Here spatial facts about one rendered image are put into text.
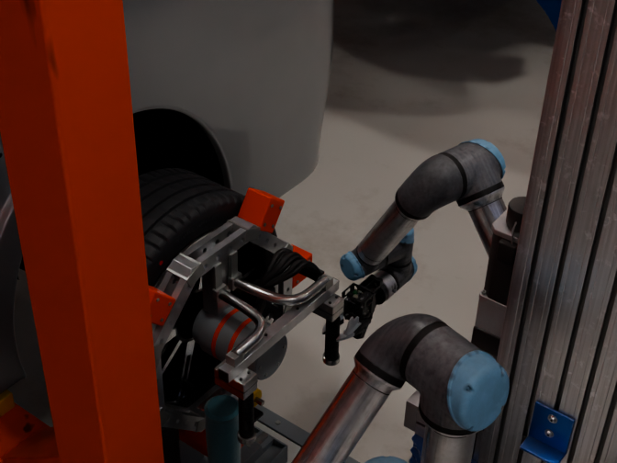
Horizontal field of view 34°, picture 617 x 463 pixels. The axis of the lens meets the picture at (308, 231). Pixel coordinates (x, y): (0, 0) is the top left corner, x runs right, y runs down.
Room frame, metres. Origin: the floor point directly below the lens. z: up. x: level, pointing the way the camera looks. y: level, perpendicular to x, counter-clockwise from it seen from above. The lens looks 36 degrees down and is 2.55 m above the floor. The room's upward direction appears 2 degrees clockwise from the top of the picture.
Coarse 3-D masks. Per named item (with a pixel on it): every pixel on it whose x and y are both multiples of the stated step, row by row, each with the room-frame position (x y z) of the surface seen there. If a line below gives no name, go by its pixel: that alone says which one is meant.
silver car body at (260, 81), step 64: (128, 0) 2.20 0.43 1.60; (192, 0) 2.36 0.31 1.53; (256, 0) 2.56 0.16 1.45; (320, 0) 2.81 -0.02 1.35; (192, 64) 2.35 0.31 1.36; (256, 64) 2.56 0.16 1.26; (320, 64) 2.82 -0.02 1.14; (256, 128) 2.56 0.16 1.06; (320, 128) 2.85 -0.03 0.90; (0, 192) 1.87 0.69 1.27; (0, 256) 1.82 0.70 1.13; (0, 320) 1.79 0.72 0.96; (0, 384) 1.76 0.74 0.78
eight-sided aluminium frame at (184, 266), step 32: (224, 224) 1.98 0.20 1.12; (192, 256) 1.87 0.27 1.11; (224, 256) 1.90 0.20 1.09; (160, 288) 1.80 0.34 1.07; (192, 288) 1.81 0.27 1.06; (288, 288) 2.11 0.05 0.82; (160, 352) 1.71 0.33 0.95; (160, 384) 1.70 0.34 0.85; (160, 416) 1.69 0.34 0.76; (192, 416) 1.78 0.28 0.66
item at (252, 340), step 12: (216, 276) 1.86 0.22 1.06; (216, 288) 1.86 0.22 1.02; (216, 300) 1.85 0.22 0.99; (228, 300) 1.84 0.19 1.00; (240, 300) 1.83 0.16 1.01; (252, 312) 1.79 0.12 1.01; (264, 324) 1.75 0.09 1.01; (252, 336) 1.70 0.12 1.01; (240, 348) 1.66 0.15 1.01; (228, 360) 1.65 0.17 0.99; (240, 360) 1.65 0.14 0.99
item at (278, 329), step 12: (336, 288) 1.95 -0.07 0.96; (312, 300) 1.87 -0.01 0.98; (324, 300) 1.91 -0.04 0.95; (288, 312) 1.83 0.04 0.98; (300, 312) 1.83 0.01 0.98; (276, 324) 1.78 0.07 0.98; (288, 324) 1.79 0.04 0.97; (264, 336) 1.74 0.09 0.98; (276, 336) 1.75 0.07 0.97; (252, 348) 1.70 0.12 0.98; (264, 348) 1.72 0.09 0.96; (252, 360) 1.68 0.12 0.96; (228, 372) 1.62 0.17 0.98; (240, 372) 1.65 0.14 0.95
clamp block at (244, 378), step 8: (224, 360) 1.69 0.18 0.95; (216, 368) 1.66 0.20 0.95; (248, 368) 1.67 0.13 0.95; (216, 376) 1.66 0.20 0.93; (240, 376) 1.64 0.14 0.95; (248, 376) 1.64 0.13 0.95; (256, 376) 1.65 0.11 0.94; (216, 384) 1.66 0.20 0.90; (224, 384) 1.64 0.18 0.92; (232, 384) 1.63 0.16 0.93; (240, 384) 1.62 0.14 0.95; (248, 384) 1.62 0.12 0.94; (256, 384) 1.65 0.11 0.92; (232, 392) 1.63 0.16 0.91; (240, 392) 1.62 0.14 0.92; (248, 392) 1.62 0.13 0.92
